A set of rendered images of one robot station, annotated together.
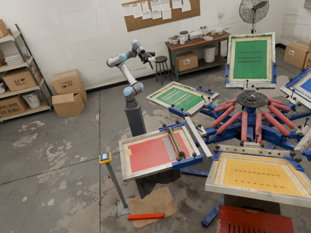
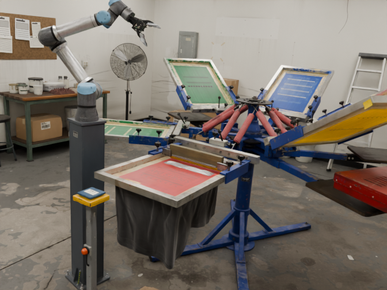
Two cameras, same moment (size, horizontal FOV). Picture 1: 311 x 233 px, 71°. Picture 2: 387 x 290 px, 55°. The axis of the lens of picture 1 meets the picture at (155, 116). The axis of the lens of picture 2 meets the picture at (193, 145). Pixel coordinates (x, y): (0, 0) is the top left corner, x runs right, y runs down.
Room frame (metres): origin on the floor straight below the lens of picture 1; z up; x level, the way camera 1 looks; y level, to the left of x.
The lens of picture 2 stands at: (0.32, 1.68, 1.74)
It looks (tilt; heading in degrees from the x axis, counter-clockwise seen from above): 16 degrees down; 308
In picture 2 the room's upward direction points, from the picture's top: 4 degrees clockwise
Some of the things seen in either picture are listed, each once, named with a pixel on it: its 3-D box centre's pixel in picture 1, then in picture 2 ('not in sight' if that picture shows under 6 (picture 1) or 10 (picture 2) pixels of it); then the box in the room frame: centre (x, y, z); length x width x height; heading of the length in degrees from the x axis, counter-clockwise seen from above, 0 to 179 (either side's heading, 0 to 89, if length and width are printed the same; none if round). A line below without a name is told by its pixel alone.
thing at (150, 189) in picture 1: (159, 180); (196, 218); (1.50, 0.09, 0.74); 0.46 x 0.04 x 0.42; 96
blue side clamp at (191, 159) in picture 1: (187, 162); (234, 171); (1.46, -0.21, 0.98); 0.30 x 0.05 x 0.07; 96
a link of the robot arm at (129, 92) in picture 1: (129, 93); (87, 94); (2.34, 0.25, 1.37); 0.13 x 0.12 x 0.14; 130
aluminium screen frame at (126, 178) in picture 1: (157, 150); (176, 170); (1.71, 0.05, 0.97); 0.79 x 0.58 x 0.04; 96
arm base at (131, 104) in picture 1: (131, 101); (86, 111); (2.33, 0.26, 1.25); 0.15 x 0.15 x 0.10
